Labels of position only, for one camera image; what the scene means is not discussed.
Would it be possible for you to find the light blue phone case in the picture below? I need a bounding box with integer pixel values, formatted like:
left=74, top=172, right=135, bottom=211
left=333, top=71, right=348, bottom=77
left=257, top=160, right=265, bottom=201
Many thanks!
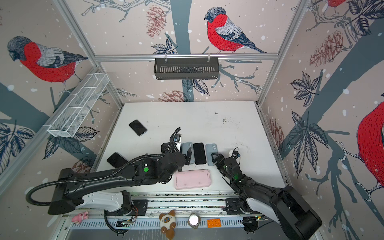
left=181, top=142, right=195, bottom=165
left=205, top=144, right=218, bottom=166

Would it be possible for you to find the black phone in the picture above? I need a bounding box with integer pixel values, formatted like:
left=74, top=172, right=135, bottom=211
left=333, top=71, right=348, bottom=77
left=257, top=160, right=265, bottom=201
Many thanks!
left=193, top=143, right=207, bottom=165
left=107, top=153, right=128, bottom=169
left=129, top=120, right=148, bottom=136

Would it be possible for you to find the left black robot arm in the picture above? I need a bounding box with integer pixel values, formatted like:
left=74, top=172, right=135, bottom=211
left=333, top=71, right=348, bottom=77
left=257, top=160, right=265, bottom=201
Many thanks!
left=26, top=128, right=186, bottom=215

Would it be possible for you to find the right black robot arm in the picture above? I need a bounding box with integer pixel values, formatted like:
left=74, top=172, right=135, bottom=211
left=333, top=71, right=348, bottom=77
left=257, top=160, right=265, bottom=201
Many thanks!
left=211, top=150, right=323, bottom=240

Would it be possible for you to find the pink phone case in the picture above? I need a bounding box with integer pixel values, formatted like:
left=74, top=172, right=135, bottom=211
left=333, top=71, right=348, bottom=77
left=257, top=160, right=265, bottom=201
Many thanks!
left=174, top=169, right=212, bottom=190

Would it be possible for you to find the orange block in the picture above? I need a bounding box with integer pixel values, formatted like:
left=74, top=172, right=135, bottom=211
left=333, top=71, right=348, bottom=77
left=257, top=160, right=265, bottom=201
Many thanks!
left=207, top=219, right=222, bottom=228

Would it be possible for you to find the brown white plush toy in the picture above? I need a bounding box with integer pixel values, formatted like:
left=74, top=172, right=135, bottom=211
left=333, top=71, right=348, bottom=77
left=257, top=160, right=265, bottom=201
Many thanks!
left=159, top=210, right=177, bottom=240

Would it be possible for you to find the pink pig toy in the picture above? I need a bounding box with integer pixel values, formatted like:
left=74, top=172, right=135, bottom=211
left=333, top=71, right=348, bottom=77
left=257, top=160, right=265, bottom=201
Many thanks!
left=72, top=211, right=89, bottom=225

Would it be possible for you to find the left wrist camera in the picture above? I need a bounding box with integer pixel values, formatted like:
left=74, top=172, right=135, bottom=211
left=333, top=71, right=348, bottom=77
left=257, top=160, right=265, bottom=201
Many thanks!
left=174, top=134, right=182, bottom=152

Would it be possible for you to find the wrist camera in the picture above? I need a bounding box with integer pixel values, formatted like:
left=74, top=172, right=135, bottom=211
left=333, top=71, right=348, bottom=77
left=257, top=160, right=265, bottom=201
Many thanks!
left=174, top=134, right=182, bottom=152
left=230, top=148, right=240, bottom=159

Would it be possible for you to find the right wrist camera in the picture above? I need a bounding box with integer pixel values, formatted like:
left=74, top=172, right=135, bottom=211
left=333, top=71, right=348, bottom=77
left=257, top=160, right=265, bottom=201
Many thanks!
left=230, top=148, right=240, bottom=159

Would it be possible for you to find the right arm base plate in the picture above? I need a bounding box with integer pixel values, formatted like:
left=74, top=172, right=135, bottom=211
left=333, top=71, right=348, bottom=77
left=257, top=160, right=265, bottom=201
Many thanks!
left=223, top=198, right=252, bottom=215

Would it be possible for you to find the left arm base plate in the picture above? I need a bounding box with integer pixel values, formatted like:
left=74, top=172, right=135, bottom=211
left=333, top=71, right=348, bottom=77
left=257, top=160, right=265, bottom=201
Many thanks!
left=118, top=200, right=148, bottom=217

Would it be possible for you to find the black wire wall basket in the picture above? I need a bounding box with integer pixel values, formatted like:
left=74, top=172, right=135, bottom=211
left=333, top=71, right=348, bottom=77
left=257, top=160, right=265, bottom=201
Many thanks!
left=154, top=58, right=220, bottom=80

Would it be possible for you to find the white wire wall basket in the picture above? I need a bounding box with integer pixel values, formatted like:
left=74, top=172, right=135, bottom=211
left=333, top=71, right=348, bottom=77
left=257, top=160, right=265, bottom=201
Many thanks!
left=48, top=73, right=110, bottom=138

